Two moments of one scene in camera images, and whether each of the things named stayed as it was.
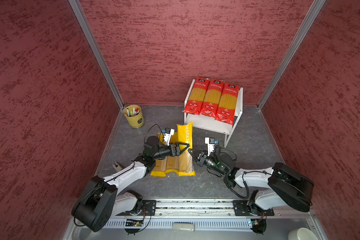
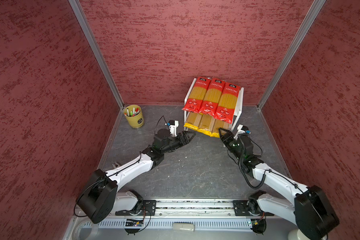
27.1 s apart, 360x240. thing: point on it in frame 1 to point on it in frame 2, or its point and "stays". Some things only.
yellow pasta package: (185, 135) to (193, 120)
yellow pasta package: (173, 162) to (206, 124)
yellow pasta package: (160, 167) to (217, 124)
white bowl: (301, 233) stays
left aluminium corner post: (85, 22) stays
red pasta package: (226, 111) stays
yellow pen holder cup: (134, 114) stays
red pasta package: (197, 96) stays
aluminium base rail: (206, 209) stays
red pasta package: (212, 97) stays
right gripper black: (198, 160) to (224, 140)
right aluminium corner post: (315, 9) stays
